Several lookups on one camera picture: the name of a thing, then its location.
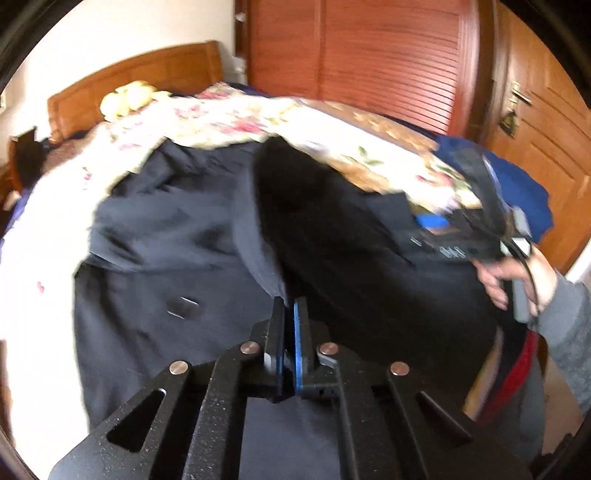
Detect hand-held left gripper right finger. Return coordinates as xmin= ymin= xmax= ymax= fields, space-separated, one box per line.
xmin=294 ymin=295 xmax=534 ymax=480

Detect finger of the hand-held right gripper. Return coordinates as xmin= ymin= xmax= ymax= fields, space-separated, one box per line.
xmin=413 ymin=210 xmax=462 ymax=236
xmin=455 ymin=141 xmax=511 ymax=241

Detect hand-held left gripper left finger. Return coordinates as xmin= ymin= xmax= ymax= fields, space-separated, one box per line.
xmin=48 ymin=295 xmax=289 ymax=480

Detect black button coat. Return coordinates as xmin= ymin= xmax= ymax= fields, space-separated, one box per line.
xmin=74 ymin=136 xmax=522 ymax=480

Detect person's right forearm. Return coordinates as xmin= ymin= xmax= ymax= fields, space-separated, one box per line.
xmin=531 ymin=272 xmax=591 ymax=416

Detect person's right hand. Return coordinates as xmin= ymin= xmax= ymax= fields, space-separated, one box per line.
xmin=475 ymin=251 xmax=561 ymax=319

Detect blue cloth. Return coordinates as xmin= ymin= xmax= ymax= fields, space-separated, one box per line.
xmin=434 ymin=134 xmax=555 ymax=243

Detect hanging keys with tag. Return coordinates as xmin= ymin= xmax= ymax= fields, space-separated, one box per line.
xmin=499 ymin=108 xmax=520 ymax=138

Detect wooden door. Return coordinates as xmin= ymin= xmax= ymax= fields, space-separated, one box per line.
xmin=485 ymin=0 xmax=591 ymax=278

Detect dark trousers with red stripe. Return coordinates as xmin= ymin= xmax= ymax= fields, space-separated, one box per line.
xmin=462 ymin=318 xmax=550 ymax=462

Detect wooden slatted wardrobe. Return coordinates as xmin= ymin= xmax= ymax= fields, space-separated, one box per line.
xmin=235 ymin=0 xmax=497 ymax=144

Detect floral blanket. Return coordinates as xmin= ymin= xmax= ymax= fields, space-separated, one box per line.
xmin=0 ymin=82 xmax=485 ymax=444

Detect yellow plush toy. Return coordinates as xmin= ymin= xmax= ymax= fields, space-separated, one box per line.
xmin=100 ymin=80 xmax=172 ymax=123

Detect wooden bed headboard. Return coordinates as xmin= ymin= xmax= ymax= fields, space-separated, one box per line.
xmin=46 ymin=41 xmax=223 ymax=141

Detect metal door handle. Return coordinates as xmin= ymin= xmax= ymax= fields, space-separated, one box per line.
xmin=510 ymin=82 xmax=533 ymax=112

